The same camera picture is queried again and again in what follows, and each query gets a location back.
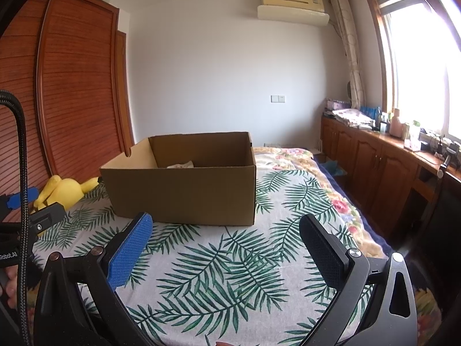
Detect wall air conditioner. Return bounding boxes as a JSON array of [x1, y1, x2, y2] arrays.
[[256, 0, 330, 27]]

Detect folded patterned cloth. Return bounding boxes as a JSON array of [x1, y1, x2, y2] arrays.
[[331, 108, 374, 127]]

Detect brown cardboard box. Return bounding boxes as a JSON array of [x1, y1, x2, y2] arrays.
[[100, 132, 257, 227]]

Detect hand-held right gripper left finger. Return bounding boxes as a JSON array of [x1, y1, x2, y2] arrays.
[[34, 212, 154, 346]]

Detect floral quilt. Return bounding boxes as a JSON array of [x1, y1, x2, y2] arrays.
[[252, 147, 394, 260]]

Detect wooden headboard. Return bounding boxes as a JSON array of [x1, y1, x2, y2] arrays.
[[0, 0, 136, 224]]

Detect black braided cable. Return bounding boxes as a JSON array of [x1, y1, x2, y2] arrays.
[[0, 89, 30, 346]]

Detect black office chair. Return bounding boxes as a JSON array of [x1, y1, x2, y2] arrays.
[[428, 171, 461, 264]]

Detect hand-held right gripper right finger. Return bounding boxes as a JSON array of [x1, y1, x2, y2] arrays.
[[299, 213, 418, 346]]

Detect teal bag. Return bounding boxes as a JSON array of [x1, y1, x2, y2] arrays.
[[320, 160, 348, 178]]

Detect leaf print bedsheet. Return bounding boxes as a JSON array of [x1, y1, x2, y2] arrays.
[[32, 169, 379, 346]]

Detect yellow plush toy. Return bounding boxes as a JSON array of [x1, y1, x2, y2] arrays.
[[31, 175, 100, 216]]

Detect long wooden cabinet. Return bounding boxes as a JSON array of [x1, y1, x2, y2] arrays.
[[320, 113, 461, 240]]

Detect wooden framed window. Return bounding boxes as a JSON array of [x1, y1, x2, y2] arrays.
[[363, 0, 461, 145]]

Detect patterned beige curtain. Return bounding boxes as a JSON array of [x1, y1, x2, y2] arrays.
[[330, 0, 366, 111]]

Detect pink bottle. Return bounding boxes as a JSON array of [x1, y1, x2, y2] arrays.
[[391, 108, 404, 140]]

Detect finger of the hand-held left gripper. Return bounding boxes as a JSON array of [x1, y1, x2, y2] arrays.
[[0, 187, 39, 210], [29, 203, 67, 235]]

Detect blue packets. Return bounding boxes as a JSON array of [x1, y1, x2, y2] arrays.
[[360, 106, 383, 120]]

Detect person's left hand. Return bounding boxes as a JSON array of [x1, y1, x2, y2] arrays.
[[0, 270, 19, 309]]

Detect purple box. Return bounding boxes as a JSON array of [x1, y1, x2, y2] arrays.
[[326, 99, 352, 112]]

